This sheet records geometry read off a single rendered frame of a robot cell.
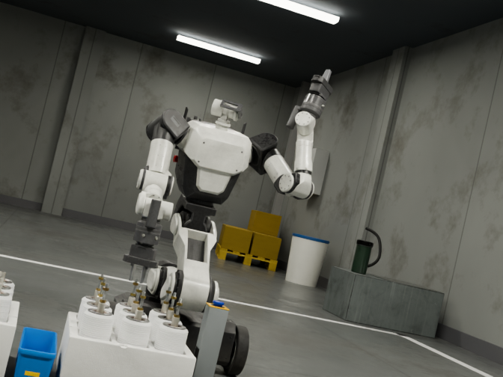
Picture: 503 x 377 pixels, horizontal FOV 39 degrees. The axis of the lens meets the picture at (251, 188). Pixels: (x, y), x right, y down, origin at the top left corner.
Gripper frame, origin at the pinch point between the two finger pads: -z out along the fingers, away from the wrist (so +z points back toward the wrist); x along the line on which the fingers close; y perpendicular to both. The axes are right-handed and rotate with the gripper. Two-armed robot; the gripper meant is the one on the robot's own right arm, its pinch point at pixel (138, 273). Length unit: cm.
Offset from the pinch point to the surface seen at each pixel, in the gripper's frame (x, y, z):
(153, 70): 285, -826, 214
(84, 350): 0.7, 34.5, -21.8
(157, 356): -19.3, 25.9, -19.8
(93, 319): 1.4, 31.1, -13.1
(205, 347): -28.3, -3.6, -19.2
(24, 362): 16, 40, -28
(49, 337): 21.3, 11.2, -26.5
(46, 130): 408, -771, 82
